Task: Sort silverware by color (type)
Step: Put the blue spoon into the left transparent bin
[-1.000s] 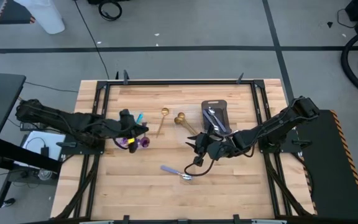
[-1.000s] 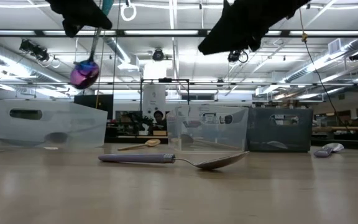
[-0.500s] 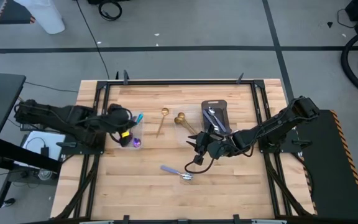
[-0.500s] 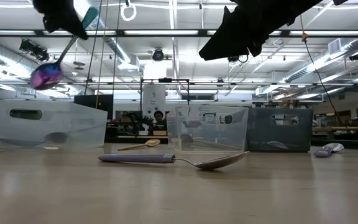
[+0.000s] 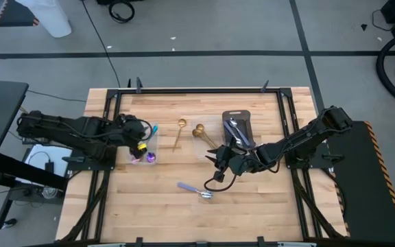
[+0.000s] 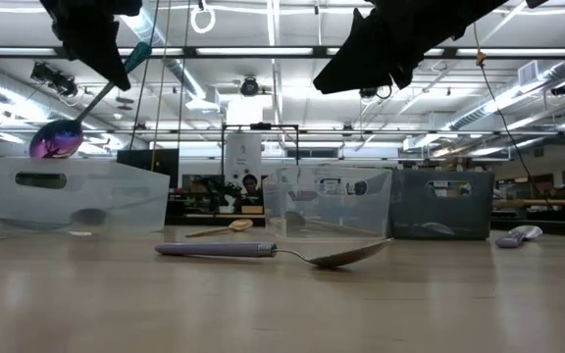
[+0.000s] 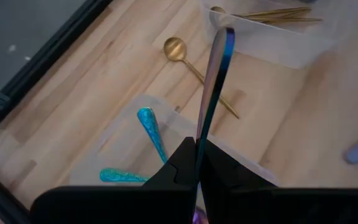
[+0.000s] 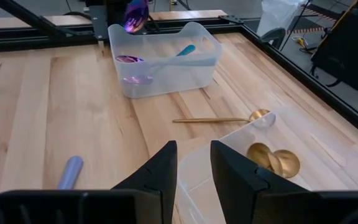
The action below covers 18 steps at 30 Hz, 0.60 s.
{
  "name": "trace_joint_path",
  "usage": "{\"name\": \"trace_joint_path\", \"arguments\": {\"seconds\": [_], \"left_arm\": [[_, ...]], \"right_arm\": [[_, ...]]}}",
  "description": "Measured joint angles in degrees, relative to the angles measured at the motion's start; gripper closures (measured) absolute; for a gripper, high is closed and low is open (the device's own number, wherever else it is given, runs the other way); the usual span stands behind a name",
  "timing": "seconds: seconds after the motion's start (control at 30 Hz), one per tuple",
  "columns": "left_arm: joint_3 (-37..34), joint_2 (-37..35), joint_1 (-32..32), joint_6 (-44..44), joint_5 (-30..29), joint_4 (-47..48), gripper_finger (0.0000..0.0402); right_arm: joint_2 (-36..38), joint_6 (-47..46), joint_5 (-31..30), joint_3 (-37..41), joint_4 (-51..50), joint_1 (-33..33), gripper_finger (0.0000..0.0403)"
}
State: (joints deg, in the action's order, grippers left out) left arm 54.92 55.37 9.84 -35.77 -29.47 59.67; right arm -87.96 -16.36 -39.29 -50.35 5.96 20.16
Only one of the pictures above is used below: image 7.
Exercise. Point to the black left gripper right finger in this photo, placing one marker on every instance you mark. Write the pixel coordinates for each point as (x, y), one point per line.
(259, 205)

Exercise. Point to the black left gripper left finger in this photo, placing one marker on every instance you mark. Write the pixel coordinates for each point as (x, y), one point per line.
(120, 205)

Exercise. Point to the iridescent purple teal spoon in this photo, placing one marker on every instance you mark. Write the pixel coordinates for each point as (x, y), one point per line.
(149, 124)
(216, 77)
(117, 175)

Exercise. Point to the clear plastic bin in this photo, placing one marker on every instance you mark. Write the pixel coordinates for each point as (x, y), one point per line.
(275, 46)
(126, 140)

